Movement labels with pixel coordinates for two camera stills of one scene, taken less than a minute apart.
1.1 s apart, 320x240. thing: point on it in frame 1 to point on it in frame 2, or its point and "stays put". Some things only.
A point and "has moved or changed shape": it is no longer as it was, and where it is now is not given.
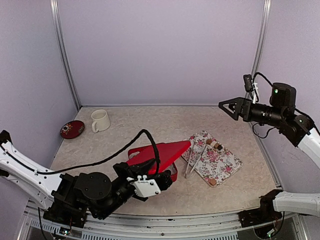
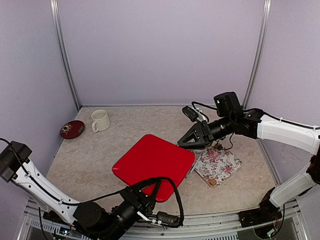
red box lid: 167,152 has moved or changed shape
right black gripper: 240,102 to 201,133
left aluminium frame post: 62,39 stays put
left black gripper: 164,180 to 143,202
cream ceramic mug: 101,121 stays put
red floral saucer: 72,129 stays put
